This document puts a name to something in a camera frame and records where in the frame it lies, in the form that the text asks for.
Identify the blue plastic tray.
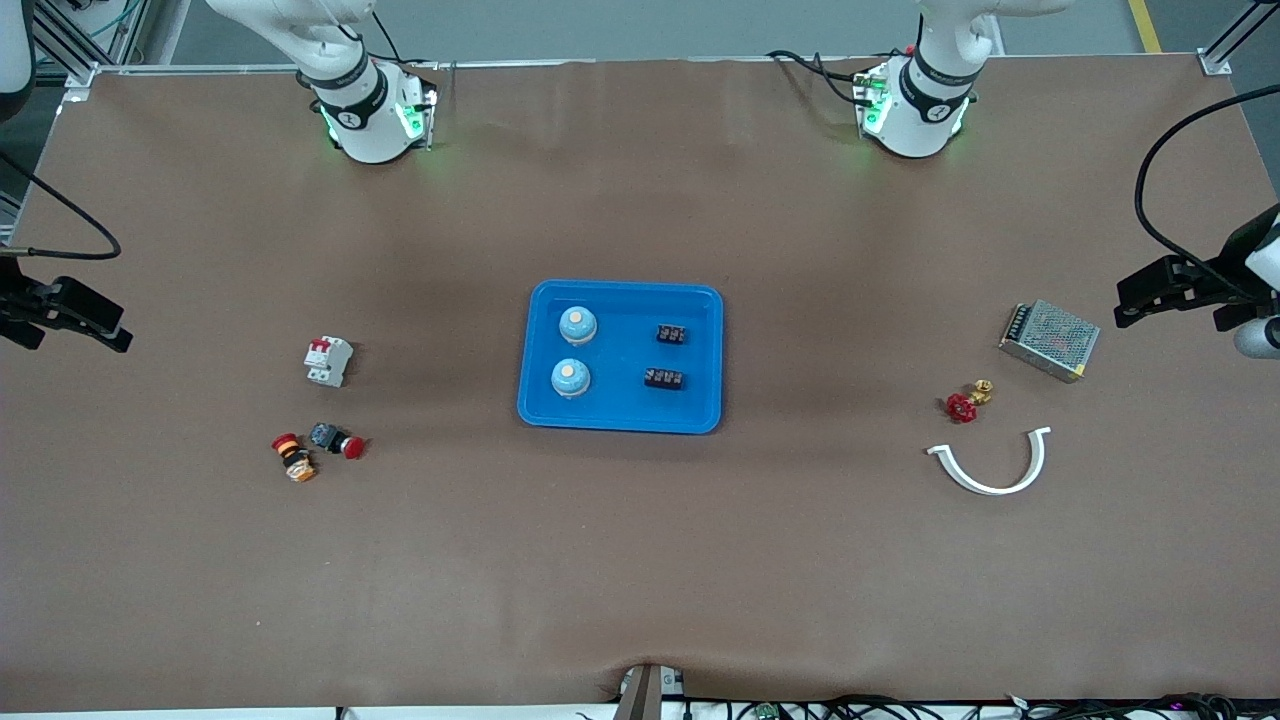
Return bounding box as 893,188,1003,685
517,279,725,436

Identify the metal mesh power supply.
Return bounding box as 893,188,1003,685
998,299,1101,384

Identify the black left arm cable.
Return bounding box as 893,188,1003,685
1135,85,1280,301

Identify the brown table mat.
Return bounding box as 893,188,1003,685
0,55,1280,713

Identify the aluminium frame profile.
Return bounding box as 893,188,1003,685
25,0,101,101
1200,0,1280,76

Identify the white curved pipe clamp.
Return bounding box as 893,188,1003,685
926,426,1053,497

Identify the black base cable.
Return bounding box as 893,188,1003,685
368,8,457,71
766,48,871,106

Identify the red orange push button switch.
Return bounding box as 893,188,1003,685
271,432,318,484

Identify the black right base cable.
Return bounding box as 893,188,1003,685
368,8,457,71

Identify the white red circuit breaker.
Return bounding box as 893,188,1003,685
304,336,354,388

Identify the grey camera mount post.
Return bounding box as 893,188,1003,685
612,662,687,720

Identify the black left base cable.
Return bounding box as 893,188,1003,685
766,48,871,106

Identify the black red emergency stop button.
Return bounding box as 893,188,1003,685
309,422,367,461

